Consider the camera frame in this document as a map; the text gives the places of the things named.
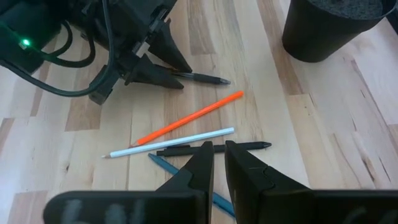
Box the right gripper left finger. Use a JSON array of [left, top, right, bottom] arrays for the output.
[[42, 141, 215, 224]]

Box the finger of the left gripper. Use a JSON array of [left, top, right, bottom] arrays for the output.
[[147, 18, 193, 75], [124, 54, 185, 90]]

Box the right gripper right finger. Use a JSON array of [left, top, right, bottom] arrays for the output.
[[224, 140, 398, 224]]

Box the black ballpoint pen rubber grip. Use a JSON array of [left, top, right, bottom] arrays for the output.
[[169, 70, 232, 86]]

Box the blue pen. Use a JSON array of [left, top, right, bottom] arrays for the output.
[[147, 152, 236, 218]]

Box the orange pencil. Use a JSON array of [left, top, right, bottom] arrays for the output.
[[129, 90, 245, 148]]

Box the slim black clip pen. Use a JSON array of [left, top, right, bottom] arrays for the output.
[[155, 141, 272, 157]]

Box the white pencil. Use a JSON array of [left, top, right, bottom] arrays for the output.
[[101, 126, 236, 160]]

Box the black plant pot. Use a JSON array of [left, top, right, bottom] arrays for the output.
[[281, 0, 398, 63]]

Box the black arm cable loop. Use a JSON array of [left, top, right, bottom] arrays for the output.
[[39, 21, 96, 68]]

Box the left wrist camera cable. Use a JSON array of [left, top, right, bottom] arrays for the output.
[[0, 0, 118, 98]]

